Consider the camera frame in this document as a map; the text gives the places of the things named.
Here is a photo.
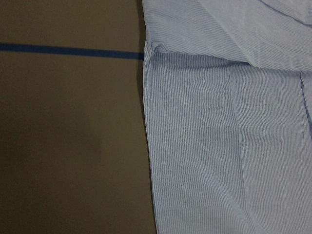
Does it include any light blue striped shirt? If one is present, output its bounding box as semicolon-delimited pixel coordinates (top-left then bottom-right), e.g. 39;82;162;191
142;0;312;234

